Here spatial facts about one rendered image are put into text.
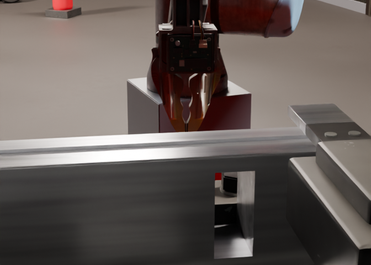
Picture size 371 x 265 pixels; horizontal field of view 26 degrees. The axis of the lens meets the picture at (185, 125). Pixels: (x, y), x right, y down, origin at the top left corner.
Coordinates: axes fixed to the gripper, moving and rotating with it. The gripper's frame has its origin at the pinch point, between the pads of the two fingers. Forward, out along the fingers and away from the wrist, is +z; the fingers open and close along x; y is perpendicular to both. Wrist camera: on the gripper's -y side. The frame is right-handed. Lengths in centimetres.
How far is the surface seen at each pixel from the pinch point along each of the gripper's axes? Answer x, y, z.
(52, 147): -11.9, 44.6, -9.3
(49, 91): -60, -323, 56
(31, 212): -13, 48, -5
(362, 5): 166, -545, 30
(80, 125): -38, -264, 61
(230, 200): 2.0, 39.6, -3.2
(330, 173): 4, 65, -13
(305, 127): 6, 51, -12
